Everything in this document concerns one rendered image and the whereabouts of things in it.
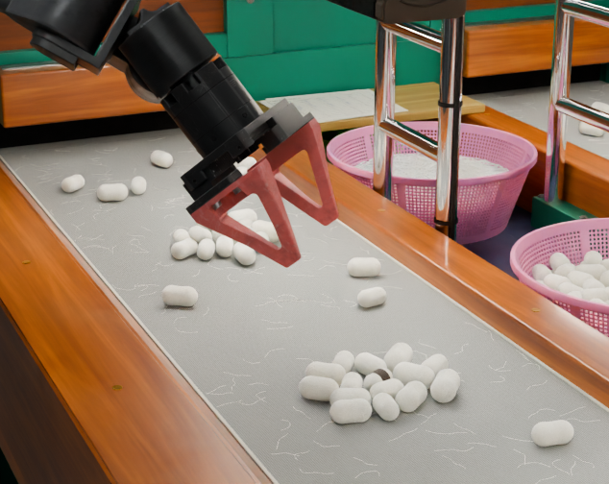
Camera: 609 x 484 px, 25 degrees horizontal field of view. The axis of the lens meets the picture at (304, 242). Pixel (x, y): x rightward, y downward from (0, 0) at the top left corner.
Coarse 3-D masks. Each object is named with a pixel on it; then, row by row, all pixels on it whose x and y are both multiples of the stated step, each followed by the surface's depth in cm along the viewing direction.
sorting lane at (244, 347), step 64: (64, 192) 170; (128, 192) 170; (128, 256) 149; (192, 256) 149; (256, 256) 149; (320, 256) 149; (384, 256) 149; (192, 320) 133; (256, 320) 133; (320, 320) 133; (384, 320) 133; (448, 320) 133; (192, 384) 120; (256, 384) 120; (512, 384) 120; (256, 448) 109; (320, 448) 109; (384, 448) 109; (448, 448) 109; (512, 448) 109; (576, 448) 109
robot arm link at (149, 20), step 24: (144, 24) 101; (168, 24) 102; (192, 24) 103; (120, 48) 103; (144, 48) 102; (168, 48) 101; (192, 48) 102; (144, 72) 103; (168, 72) 102; (192, 72) 103
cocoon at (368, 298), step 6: (372, 288) 136; (378, 288) 136; (360, 294) 135; (366, 294) 135; (372, 294) 135; (378, 294) 136; (384, 294) 136; (360, 300) 135; (366, 300) 135; (372, 300) 135; (378, 300) 136; (384, 300) 136; (366, 306) 135
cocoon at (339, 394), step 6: (336, 390) 115; (342, 390) 115; (348, 390) 115; (354, 390) 115; (360, 390) 115; (366, 390) 115; (330, 396) 115; (336, 396) 114; (342, 396) 114; (348, 396) 114; (354, 396) 114; (360, 396) 114; (366, 396) 114; (330, 402) 115
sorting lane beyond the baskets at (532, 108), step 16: (512, 96) 215; (528, 96) 215; (544, 96) 215; (576, 96) 215; (592, 96) 215; (608, 96) 215; (512, 112) 206; (528, 112) 206; (544, 112) 206; (544, 128) 198; (576, 128) 198; (576, 144) 190; (592, 144) 190; (608, 144) 190
